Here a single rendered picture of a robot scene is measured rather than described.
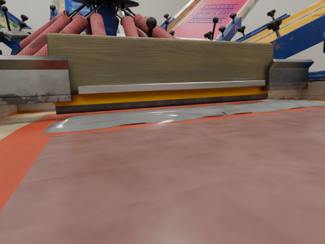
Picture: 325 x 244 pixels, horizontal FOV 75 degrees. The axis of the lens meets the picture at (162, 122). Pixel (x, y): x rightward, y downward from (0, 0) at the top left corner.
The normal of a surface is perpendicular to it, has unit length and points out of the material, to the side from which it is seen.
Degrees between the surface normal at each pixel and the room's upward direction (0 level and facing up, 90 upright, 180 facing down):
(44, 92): 75
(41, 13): 90
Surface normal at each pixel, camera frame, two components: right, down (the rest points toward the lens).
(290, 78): 0.36, 0.12
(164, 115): 0.16, -0.68
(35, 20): 0.36, 0.38
